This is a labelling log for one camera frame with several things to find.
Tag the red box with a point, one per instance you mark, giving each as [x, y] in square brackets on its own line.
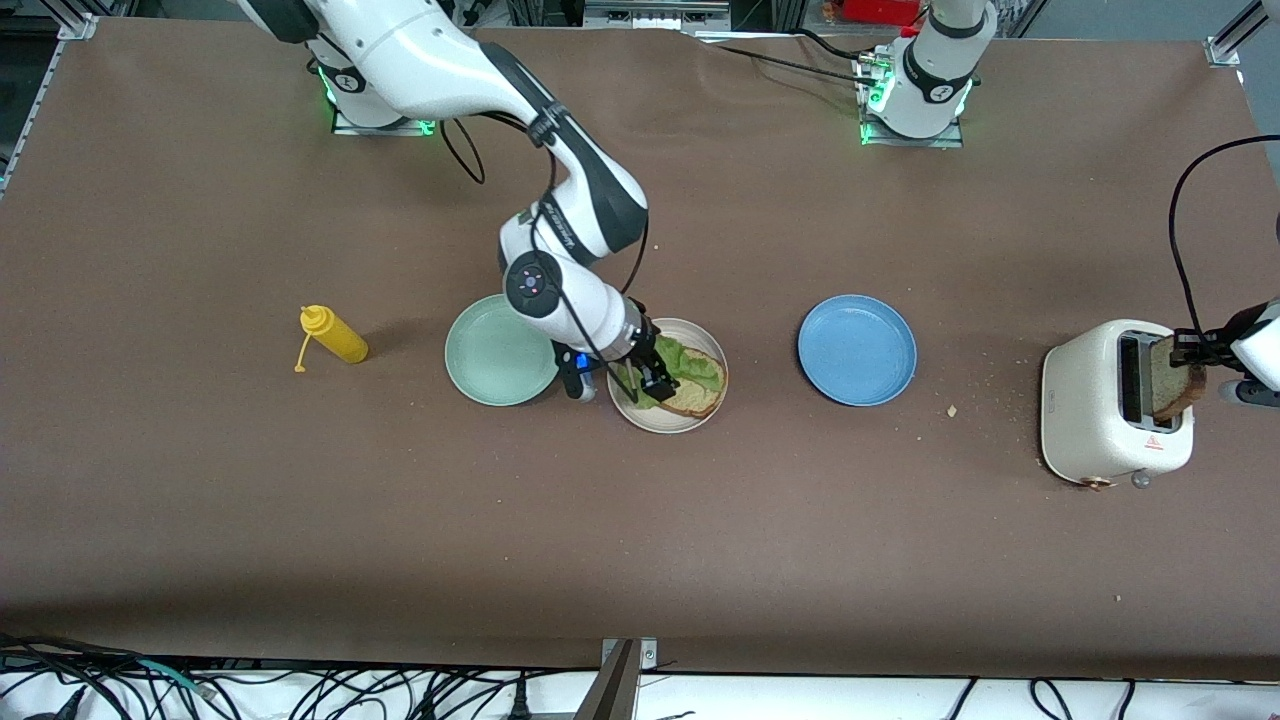
[880, 10]

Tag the grey metal box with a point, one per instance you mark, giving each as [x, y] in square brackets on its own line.
[655, 12]

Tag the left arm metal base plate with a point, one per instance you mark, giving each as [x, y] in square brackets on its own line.
[950, 141]

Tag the blue plate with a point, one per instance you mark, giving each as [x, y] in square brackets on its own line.
[857, 350]

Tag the aluminium frame rail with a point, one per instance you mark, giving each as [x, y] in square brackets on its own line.
[78, 25]

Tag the small metal bracket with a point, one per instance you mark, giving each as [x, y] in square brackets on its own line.
[648, 655]

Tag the beige plate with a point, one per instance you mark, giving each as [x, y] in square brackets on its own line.
[667, 426]

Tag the green lettuce leaf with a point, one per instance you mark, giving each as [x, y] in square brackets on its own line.
[695, 368]

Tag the black power plug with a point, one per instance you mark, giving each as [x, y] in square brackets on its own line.
[68, 705]
[518, 705]

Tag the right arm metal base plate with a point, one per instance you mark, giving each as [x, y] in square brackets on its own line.
[350, 128]

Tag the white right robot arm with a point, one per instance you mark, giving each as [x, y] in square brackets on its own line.
[420, 60]

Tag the grey aluminium bar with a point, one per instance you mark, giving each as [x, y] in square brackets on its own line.
[612, 695]

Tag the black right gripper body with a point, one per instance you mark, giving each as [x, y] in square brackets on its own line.
[645, 357]

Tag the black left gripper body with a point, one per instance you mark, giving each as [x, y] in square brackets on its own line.
[1222, 337]

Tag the aluminium frame post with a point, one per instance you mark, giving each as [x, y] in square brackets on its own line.
[1232, 40]

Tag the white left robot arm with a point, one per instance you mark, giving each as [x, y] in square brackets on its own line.
[935, 70]

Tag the dark crust bread slice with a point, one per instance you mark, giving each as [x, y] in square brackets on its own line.
[1165, 392]

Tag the light bread slice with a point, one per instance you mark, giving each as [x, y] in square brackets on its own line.
[702, 402]

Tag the white toaster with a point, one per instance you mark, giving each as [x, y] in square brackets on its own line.
[1085, 410]

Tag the mint green plate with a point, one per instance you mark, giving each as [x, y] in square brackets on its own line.
[490, 360]

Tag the yellow mustard squeeze bottle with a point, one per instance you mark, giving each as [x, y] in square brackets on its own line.
[340, 340]

